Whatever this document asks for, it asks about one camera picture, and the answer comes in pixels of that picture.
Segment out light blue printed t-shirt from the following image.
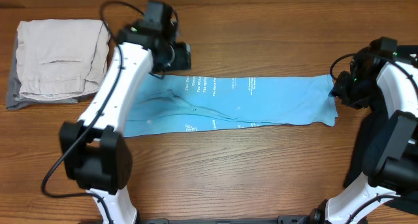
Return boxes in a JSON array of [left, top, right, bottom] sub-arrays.
[[124, 75, 338, 137]]

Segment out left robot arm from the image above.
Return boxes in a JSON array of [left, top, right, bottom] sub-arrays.
[[50, 0, 191, 223]]

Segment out black t-shirt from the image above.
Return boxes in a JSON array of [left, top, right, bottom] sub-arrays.
[[342, 44, 418, 216]]

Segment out folded beige trousers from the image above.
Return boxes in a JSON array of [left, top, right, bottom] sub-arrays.
[[16, 19, 110, 101]]

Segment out folded grey garment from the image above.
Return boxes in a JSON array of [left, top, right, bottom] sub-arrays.
[[5, 33, 105, 111]]

